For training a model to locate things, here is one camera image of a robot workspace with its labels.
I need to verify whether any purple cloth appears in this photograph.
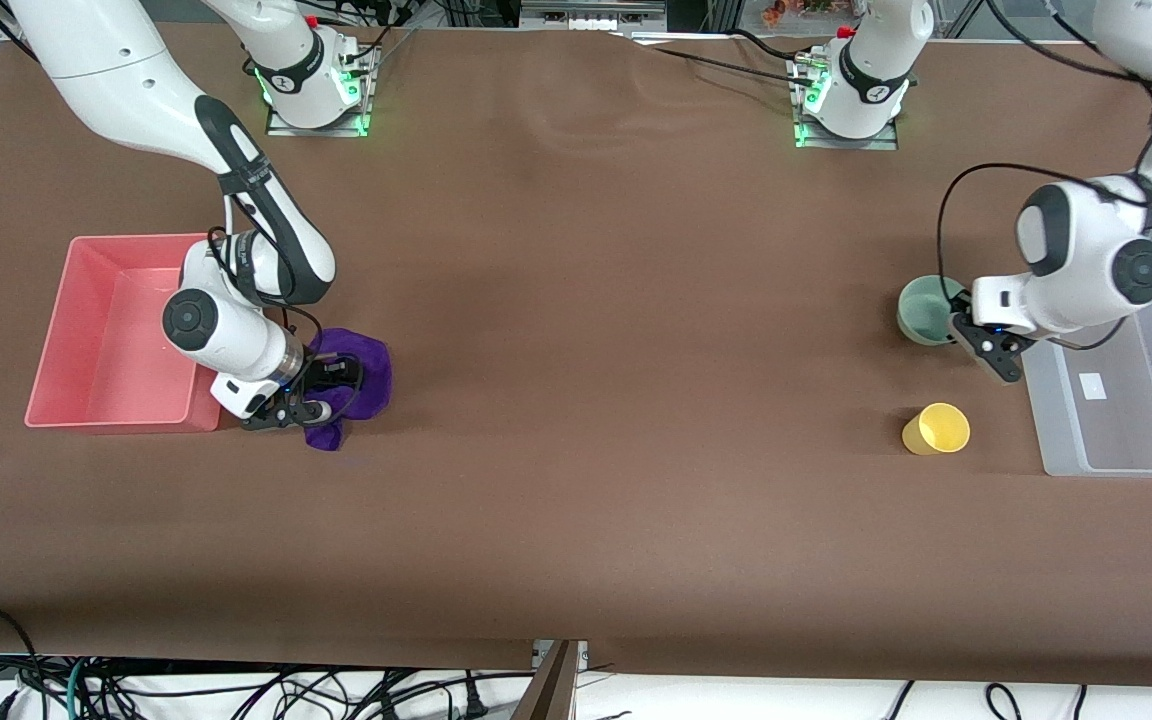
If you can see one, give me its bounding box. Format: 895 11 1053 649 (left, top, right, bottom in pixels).
301 327 393 452

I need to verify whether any yellow cup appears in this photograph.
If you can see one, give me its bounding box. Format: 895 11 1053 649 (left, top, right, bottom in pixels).
901 403 971 456

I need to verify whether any pink plastic bin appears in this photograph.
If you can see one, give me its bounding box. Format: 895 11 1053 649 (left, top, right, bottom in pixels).
24 233 244 433

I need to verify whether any translucent plastic bin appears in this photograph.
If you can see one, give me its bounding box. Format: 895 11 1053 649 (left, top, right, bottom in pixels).
1021 275 1152 478

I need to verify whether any brown table cover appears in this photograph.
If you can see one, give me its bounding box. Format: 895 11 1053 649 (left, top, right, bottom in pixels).
0 18 1152 689

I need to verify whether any silver background device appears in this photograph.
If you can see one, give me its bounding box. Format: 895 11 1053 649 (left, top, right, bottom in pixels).
519 0 669 32

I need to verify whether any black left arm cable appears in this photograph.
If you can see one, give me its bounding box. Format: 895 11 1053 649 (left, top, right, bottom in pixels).
937 0 1152 353

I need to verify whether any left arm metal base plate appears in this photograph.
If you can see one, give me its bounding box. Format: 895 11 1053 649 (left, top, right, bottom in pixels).
793 55 901 151

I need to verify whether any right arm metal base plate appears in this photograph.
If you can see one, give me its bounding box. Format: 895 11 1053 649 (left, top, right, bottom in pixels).
266 50 373 138

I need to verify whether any black base cable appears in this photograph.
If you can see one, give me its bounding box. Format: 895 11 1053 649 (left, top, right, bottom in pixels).
336 0 423 83

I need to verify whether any short black table cable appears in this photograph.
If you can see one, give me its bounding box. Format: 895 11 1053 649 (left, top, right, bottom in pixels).
731 28 817 63

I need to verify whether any long black table cable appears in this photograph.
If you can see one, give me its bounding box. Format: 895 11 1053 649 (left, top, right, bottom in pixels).
626 32 819 89

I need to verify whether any metal frame post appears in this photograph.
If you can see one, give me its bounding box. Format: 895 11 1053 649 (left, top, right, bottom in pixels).
514 640 583 720

